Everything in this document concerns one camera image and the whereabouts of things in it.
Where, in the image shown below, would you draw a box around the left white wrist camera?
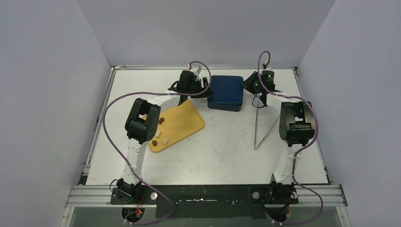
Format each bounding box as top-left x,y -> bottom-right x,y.
189,66 -> 202,79

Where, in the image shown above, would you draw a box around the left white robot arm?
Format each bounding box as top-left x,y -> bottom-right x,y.
117,67 -> 212,203

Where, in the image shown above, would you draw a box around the dark blue chocolate box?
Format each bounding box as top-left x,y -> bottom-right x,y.
208,102 -> 242,112

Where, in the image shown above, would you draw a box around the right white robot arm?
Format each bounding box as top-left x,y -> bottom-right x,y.
241,70 -> 316,185

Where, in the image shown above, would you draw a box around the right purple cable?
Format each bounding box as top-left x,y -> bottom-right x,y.
257,51 -> 324,226

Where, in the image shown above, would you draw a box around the purple cable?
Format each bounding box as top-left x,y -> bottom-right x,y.
257,51 -> 324,226
102,61 -> 213,226

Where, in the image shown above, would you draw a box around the yellow plastic tray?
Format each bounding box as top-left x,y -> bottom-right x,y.
148,100 -> 205,153

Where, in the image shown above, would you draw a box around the brown bar chocolate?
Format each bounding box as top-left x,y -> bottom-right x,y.
158,117 -> 165,125

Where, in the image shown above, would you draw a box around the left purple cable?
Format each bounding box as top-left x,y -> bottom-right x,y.
102,61 -> 213,226

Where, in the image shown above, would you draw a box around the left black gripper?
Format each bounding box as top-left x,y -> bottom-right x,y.
187,78 -> 213,99

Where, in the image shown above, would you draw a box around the dark blue box lid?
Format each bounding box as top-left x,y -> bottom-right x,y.
207,75 -> 244,106

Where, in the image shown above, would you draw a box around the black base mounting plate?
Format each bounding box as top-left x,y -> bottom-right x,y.
110,184 -> 299,221

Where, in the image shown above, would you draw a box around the metal serving tongs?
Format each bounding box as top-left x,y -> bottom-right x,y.
252,97 -> 279,150

